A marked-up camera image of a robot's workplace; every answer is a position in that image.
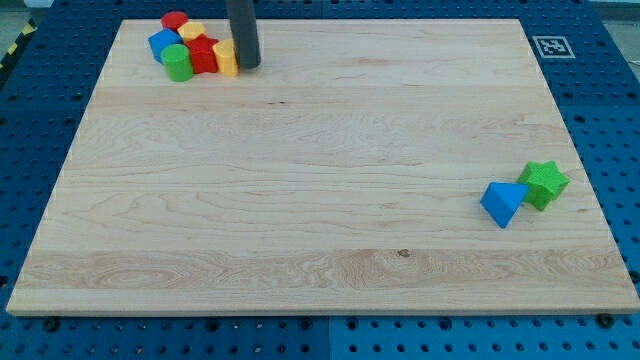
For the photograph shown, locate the yellow heart block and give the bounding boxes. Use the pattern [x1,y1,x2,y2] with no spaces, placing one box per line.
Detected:
[212,39,239,77]

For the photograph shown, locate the blue triangle block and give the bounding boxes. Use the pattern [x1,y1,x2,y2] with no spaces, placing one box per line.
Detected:
[480,182,529,228]

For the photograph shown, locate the light wooden board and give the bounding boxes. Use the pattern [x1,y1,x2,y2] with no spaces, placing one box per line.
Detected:
[7,19,639,317]

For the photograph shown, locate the red star block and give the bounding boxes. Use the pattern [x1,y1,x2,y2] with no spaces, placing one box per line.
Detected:
[185,35,218,74]

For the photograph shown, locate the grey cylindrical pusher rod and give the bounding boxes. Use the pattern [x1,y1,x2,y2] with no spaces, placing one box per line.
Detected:
[226,0,261,69]

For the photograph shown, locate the green cylinder block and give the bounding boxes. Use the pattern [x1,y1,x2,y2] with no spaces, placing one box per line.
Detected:
[161,44,194,82]

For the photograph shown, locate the yellow hexagon block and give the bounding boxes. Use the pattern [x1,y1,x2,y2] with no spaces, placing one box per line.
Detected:
[177,21,207,42]

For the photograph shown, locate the blue cube block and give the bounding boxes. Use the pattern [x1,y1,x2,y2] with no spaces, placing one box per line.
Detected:
[148,28,183,64]

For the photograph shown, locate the red cylinder block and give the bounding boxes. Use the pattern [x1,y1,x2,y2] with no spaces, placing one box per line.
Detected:
[161,11,189,32]

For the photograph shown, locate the green star block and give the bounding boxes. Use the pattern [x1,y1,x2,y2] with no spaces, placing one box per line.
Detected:
[517,160,570,211]

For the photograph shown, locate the white fiducial marker tag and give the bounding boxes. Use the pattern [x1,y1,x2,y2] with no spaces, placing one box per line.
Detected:
[533,35,575,59]

